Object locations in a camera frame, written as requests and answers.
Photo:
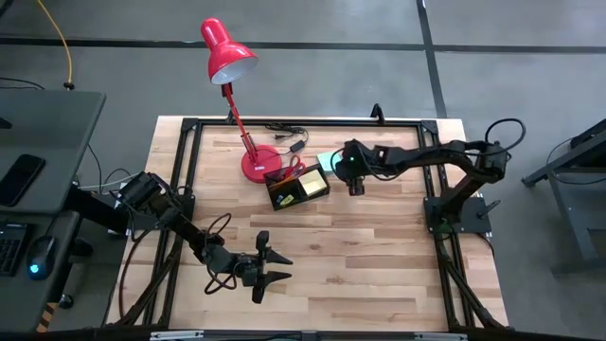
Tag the teal sticky note pad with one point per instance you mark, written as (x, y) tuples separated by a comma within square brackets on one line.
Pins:
[(326, 163)]

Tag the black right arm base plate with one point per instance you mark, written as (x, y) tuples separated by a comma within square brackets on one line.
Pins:
[(468, 218)]

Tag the black keyboard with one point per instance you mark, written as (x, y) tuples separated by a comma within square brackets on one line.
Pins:
[(9, 246)]

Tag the black smartphone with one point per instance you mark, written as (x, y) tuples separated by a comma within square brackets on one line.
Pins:
[(21, 180)]

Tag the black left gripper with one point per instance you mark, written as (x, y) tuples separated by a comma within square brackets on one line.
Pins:
[(248, 272)]

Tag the silver metal bracket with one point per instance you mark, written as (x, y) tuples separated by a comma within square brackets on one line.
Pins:
[(175, 335), (440, 336)]

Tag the red desk lamp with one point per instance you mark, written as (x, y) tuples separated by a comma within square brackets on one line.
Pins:
[(227, 52)]

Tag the black aluminium table frame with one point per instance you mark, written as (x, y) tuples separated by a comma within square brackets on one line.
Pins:
[(308, 122)]

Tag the dark grey desk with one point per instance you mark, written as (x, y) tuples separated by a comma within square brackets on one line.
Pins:
[(47, 123)]

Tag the dark metal table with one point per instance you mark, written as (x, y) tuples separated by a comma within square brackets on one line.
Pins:
[(592, 139)]

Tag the black computer mouse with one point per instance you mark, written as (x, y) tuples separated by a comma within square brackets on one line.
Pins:
[(41, 258)]

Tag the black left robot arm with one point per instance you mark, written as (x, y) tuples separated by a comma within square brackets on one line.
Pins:
[(189, 232)]

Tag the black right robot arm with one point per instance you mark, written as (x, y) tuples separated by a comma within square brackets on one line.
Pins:
[(426, 154)]

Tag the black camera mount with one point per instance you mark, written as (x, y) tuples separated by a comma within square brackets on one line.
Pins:
[(377, 113)]

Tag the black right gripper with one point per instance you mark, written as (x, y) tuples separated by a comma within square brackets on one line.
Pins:
[(355, 166)]

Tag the black round knob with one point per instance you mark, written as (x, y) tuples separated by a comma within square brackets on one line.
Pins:
[(66, 300)]

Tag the black mesh desk organizer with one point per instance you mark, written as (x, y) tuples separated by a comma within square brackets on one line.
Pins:
[(293, 201)]

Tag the large yellow sticky note pad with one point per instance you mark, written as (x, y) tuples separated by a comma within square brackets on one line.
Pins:
[(312, 183)]

